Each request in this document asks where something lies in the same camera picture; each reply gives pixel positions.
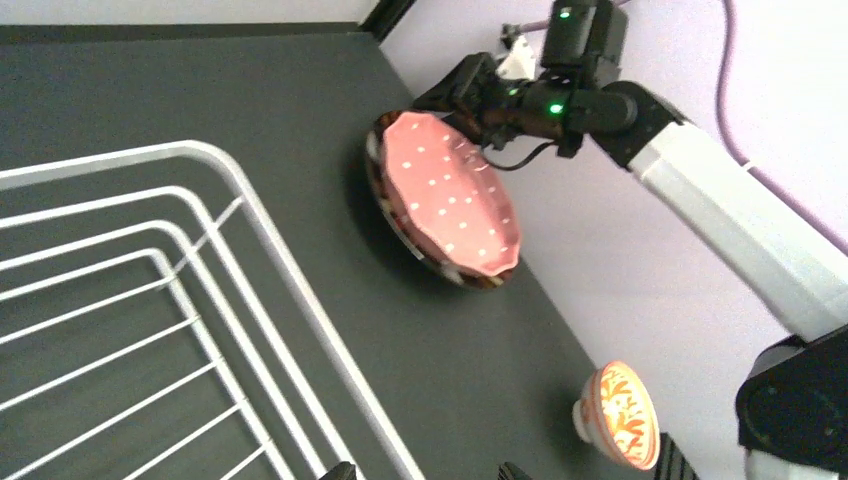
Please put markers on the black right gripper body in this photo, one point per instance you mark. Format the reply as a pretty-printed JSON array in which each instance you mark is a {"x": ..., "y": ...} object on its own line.
[{"x": 472, "y": 98}]

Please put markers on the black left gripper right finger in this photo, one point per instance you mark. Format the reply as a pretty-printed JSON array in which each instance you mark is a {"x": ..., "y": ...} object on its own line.
[{"x": 510, "y": 471}]

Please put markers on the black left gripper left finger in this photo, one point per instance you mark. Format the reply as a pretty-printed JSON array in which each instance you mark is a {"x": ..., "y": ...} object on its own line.
[{"x": 342, "y": 471}]

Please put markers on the pink polka dot plate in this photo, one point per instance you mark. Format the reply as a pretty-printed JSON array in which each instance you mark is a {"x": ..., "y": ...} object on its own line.
[{"x": 450, "y": 192}]

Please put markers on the dark striped plate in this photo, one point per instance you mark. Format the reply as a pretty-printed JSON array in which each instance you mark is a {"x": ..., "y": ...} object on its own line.
[{"x": 397, "y": 225}]

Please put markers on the white wire dish rack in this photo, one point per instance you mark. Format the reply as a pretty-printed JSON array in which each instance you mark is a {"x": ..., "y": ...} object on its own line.
[{"x": 155, "y": 325}]

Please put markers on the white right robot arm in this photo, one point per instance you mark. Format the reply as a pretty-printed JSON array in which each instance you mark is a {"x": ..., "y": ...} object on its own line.
[{"x": 792, "y": 407}]

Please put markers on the orange floral bowl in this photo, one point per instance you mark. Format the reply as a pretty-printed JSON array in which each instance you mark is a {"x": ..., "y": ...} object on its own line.
[{"x": 616, "y": 415}]

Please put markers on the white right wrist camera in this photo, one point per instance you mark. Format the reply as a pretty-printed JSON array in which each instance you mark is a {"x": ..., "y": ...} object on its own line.
[{"x": 519, "y": 63}]

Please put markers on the black right frame post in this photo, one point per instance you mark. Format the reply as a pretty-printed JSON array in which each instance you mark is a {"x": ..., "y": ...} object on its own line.
[{"x": 384, "y": 18}]

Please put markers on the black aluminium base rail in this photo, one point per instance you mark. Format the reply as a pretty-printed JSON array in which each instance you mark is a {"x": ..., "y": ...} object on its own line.
[{"x": 672, "y": 464}]

